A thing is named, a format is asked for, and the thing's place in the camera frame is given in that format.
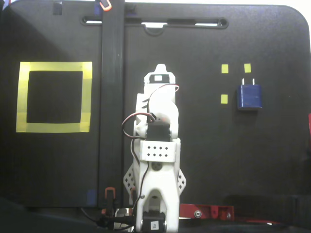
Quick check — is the black power cable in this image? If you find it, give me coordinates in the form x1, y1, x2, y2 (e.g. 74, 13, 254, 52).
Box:
80, 207, 137, 231

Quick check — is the red metal corner bracket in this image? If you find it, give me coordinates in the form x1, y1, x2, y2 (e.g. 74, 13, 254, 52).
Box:
179, 203, 212, 219

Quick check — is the red white servo cable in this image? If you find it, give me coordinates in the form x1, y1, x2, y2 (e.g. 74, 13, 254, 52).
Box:
121, 84, 180, 209

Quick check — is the red screw clamp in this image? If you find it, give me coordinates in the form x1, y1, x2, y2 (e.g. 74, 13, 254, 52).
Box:
210, 205, 235, 221

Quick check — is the black table strip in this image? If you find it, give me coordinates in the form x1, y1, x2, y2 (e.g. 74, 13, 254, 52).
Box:
98, 0, 126, 209

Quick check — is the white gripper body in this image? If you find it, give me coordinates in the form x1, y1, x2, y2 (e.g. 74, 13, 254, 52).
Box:
143, 69, 177, 86

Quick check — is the blue tape piece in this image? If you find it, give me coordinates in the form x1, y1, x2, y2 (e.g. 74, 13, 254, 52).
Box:
86, 189, 97, 206

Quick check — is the yellow tape square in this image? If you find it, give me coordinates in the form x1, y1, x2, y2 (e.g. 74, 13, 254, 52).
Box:
16, 61, 93, 133

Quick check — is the blue white USB charger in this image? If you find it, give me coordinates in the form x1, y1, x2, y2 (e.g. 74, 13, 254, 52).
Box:
236, 77, 263, 112

